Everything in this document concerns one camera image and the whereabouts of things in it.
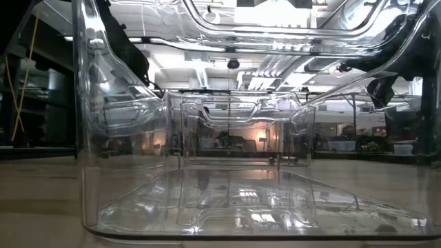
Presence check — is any wide clear plastic bin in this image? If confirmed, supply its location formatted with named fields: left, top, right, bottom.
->
left=167, top=90, right=317, bottom=168

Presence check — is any narrow clear plastic bin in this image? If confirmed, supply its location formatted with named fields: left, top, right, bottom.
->
left=70, top=0, right=441, bottom=242

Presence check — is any black computer monitor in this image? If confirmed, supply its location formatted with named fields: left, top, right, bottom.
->
left=384, top=108, right=420, bottom=138

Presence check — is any green potted plant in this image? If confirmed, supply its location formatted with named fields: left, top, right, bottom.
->
left=358, top=134, right=382, bottom=152

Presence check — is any white storage box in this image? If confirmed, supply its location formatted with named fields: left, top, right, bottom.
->
left=393, top=143, right=413, bottom=156

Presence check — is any yellow cable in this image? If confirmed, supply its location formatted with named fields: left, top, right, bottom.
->
left=3, top=9, right=39, bottom=143

